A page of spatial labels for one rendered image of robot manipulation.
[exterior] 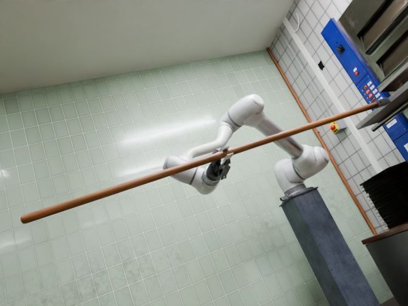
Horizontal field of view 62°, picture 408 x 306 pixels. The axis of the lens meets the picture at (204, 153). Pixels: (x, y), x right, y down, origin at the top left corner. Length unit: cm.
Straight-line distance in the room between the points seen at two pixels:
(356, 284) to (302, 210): 53
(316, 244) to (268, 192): 74
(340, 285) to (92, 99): 228
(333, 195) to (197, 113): 136
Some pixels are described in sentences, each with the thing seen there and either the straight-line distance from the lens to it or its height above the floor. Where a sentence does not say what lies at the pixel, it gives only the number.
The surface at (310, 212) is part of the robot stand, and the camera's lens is 236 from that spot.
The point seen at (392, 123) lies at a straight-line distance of 276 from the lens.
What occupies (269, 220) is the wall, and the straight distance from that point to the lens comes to 280.
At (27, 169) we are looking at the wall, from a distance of 278.
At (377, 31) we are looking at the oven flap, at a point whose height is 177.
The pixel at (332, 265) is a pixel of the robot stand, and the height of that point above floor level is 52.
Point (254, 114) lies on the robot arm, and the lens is 204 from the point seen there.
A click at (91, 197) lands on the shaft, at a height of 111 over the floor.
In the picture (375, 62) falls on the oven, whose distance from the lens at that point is 282.
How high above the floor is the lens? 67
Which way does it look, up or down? 20 degrees up
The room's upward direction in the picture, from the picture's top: 23 degrees counter-clockwise
